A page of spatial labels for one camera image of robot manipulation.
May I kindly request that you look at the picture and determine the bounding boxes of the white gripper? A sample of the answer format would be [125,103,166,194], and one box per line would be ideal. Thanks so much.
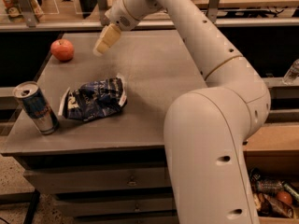
[93,0,162,56]

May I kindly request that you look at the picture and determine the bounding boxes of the red apple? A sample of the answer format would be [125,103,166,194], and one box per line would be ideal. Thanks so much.
[50,39,75,62]

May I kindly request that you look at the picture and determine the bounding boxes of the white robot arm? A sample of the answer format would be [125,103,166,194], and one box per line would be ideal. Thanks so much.
[93,0,271,224]

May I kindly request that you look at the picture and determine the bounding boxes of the crumpled blue chip bag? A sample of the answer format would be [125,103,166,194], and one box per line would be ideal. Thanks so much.
[58,74,127,122]

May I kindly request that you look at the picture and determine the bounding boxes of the blue Red Bull can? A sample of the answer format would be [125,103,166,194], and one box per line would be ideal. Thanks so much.
[12,81,59,135]

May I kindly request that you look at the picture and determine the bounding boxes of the colourful box on shelf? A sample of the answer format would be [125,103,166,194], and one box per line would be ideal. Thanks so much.
[0,0,44,22]

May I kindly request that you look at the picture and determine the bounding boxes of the clear plastic bottle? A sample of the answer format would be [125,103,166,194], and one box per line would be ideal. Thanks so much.
[282,59,299,85]

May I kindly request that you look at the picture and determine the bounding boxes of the cardboard box of snacks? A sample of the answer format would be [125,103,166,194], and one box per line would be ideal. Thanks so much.
[249,168,299,224]

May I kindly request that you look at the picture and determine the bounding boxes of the orange fruit in box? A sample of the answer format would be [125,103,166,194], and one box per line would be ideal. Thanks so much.
[276,191,292,205]

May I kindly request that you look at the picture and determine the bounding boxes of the metal railing frame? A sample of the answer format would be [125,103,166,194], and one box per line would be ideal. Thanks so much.
[1,0,299,31]

